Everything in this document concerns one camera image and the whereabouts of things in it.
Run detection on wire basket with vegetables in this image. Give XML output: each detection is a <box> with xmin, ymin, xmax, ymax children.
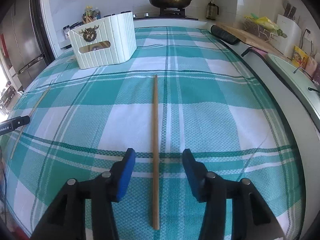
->
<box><xmin>244</xmin><ymin>14</ymin><xmax>287</xmax><ymax>42</ymax></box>

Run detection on grey refrigerator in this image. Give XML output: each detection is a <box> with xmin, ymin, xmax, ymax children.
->
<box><xmin>1</xmin><ymin>0</ymin><xmax>55</xmax><ymax>91</ymax></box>

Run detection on black rolled mat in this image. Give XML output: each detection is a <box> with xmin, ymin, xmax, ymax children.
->
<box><xmin>210</xmin><ymin>25</ymin><xmax>240</xmax><ymax>45</ymax></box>

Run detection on black wok with lid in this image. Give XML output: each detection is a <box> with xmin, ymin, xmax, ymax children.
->
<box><xmin>149</xmin><ymin>0</ymin><xmax>192</xmax><ymax>9</ymax></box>

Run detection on glass french press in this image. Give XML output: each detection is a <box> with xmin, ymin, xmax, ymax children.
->
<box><xmin>206</xmin><ymin>1</ymin><xmax>219</xmax><ymax>20</ymax></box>

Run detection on white knife block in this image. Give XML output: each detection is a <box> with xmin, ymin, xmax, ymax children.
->
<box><xmin>270</xmin><ymin>3</ymin><xmax>302</xmax><ymax>59</ymax></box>

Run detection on teal plaid tablecloth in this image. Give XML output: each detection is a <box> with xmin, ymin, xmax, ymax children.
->
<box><xmin>1</xmin><ymin>27</ymin><xmax>304</xmax><ymax>239</ymax></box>

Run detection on yellow seasoning packet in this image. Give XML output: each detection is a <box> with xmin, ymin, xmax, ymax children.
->
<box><xmin>292</xmin><ymin>46</ymin><xmax>308</xmax><ymax>68</ymax></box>

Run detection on condiment bottles group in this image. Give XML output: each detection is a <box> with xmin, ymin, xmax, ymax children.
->
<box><xmin>84</xmin><ymin>6</ymin><xmax>101</xmax><ymax>20</ymax></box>

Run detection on cream utensil holder box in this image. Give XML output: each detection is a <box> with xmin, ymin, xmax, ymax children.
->
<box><xmin>69</xmin><ymin>11</ymin><xmax>137</xmax><ymax>69</ymax></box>

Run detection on wooden cutting board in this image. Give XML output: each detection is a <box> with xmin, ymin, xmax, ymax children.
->
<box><xmin>216</xmin><ymin>22</ymin><xmax>289</xmax><ymax>60</ymax></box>

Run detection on black gas stove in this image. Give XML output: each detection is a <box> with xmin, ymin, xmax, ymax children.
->
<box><xmin>133</xmin><ymin>8</ymin><xmax>199</xmax><ymax>21</ymax></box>

